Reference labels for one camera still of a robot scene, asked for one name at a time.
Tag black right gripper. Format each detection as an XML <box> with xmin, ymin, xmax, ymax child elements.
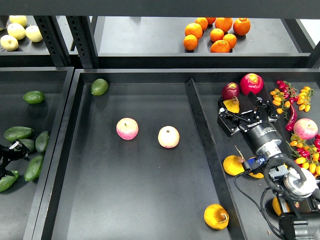
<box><xmin>217</xmin><ymin>91</ymin><xmax>283</xmax><ymax>157</ymax></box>

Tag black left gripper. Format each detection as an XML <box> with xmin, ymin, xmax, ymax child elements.
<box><xmin>0</xmin><ymin>139</ymin><xmax>29</xmax><ymax>177</ymax></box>

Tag green avocado tray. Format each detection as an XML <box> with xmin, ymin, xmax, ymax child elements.
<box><xmin>24</xmin><ymin>155</ymin><xmax>44</xmax><ymax>182</ymax></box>

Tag yellow pear tray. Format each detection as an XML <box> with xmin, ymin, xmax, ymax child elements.
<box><xmin>203</xmin><ymin>203</ymin><xmax>230</xmax><ymax>230</ymax></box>

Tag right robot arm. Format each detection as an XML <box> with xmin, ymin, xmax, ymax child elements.
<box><xmin>217</xmin><ymin>92</ymin><xmax>320</xmax><ymax>240</ymax></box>

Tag yellow pear near onion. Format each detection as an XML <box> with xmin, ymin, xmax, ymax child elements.
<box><xmin>223</xmin><ymin>96</ymin><xmax>240</xmax><ymax>114</ymax></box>

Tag yellow pear left row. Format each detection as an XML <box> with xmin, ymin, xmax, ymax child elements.
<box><xmin>222</xmin><ymin>155</ymin><xmax>245</xmax><ymax>176</ymax></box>

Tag yellow pear row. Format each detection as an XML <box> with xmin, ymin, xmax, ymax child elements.
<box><xmin>248</xmin><ymin>172</ymin><xmax>264</xmax><ymax>179</ymax></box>
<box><xmin>222</xmin><ymin>155</ymin><xmax>245</xmax><ymax>176</ymax></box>

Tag yellow pear middle row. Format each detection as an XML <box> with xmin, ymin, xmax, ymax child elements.
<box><xmin>248</xmin><ymin>172</ymin><xmax>264</xmax><ymax>179</ymax></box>

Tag round avocado left tray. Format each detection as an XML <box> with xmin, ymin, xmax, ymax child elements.
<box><xmin>23</xmin><ymin>90</ymin><xmax>45</xmax><ymax>105</ymax></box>

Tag yellow pear lower right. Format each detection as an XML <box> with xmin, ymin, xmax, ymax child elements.
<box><xmin>272</xmin><ymin>197</ymin><xmax>282</xmax><ymax>216</ymax></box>

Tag purple red onion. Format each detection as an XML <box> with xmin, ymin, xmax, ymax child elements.
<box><xmin>221</xmin><ymin>82</ymin><xmax>240</xmax><ymax>100</ymax></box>

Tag big red apple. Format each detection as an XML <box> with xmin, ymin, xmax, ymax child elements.
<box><xmin>239</xmin><ymin>73</ymin><xmax>264</xmax><ymax>96</ymax></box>

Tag upper cherry tomato bunch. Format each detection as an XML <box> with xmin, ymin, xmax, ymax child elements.
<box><xmin>269</xmin><ymin>80</ymin><xmax>314</xmax><ymax>120</ymax></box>

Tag cherry tomato bunch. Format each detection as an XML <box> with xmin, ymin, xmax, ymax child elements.
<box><xmin>269</xmin><ymin>80</ymin><xmax>314</xmax><ymax>120</ymax></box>
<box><xmin>286</xmin><ymin>133</ymin><xmax>320</xmax><ymax>179</ymax></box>

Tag red chili pepper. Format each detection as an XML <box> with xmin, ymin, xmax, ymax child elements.
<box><xmin>285</xmin><ymin>104</ymin><xmax>297</xmax><ymax>132</ymax></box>

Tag black left tray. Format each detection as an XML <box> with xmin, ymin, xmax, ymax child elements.
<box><xmin>0</xmin><ymin>67</ymin><xmax>74</xmax><ymax>240</ymax></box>

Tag black tray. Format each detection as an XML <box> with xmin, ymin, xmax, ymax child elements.
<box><xmin>0</xmin><ymin>67</ymin><xmax>74</xmax><ymax>240</ymax></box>
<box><xmin>31</xmin><ymin>68</ymin><xmax>320</xmax><ymax>240</ymax></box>

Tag pink apple right tray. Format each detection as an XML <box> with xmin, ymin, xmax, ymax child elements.
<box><xmin>293</xmin><ymin>118</ymin><xmax>318</xmax><ymax>140</ymax></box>

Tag lower cherry tomato bunch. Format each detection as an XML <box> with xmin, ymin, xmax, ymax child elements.
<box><xmin>286</xmin><ymin>133</ymin><xmax>320</xmax><ymax>179</ymax></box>

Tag orange centre right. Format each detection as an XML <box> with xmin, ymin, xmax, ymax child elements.
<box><xmin>223</xmin><ymin>33</ymin><xmax>237</xmax><ymax>50</ymax></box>

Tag pale pink apple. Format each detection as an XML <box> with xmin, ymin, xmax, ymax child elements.
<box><xmin>158</xmin><ymin>125</ymin><xmax>180</xmax><ymax>149</ymax></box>

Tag orange right with stem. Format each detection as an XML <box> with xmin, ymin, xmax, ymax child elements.
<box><xmin>233</xmin><ymin>18</ymin><xmax>251</xmax><ymax>36</ymax></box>

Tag orange front left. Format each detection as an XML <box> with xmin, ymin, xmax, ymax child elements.
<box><xmin>183</xmin><ymin>34</ymin><xmax>198</xmax><ymax>51</ymax></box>

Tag orange back centre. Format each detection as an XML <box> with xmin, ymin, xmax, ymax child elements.
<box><xmin>215</xmin><ymin>17</ymin><xmax>233</xmax><ymax>33</ymax></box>

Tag orange upper left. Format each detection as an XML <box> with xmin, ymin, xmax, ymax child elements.
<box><xmin>184</xmin><ymin>22</ymin><xmax>203</xmax><ymax>39</ymax></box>

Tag orange back small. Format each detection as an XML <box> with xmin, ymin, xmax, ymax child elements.
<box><xmin>194</xmin><ymin>17</ymin><xmax>208</xmax><ymax>31</ymax></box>

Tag black tray divider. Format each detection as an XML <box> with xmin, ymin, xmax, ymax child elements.
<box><xmin>184</xmin><ymin>77</ymin><xmax>247</xmax><ymax>240</ymax></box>

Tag black centre tray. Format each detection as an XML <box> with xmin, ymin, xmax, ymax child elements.
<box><xmin>31</xmin><ymin>68</ymin><xmax>320</xmax><ymax>240</ymax></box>

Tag yellow apple shelf front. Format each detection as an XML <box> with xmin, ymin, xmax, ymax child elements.
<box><xmin>0</xmin><ymin>35</ymin><xmax>19</xmax><ymax>52</ymax></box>

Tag pink red apple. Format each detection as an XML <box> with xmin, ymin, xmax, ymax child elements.
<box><xmin>116</xmin><ymin>117</ymin><xmax>139</xmax><ymax>141</ymax></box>

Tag yellow apple shelf right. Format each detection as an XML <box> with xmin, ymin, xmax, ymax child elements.
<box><xmin>25</xmin><ymin>25</ymin><xmax>43</xmax><ymax>43</ymax></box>

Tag black shelf post left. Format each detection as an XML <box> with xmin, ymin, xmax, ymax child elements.
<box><xmin>33</xmin><ymin>15</ymin><xmax>72</xmax><ymax>67</ymax></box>

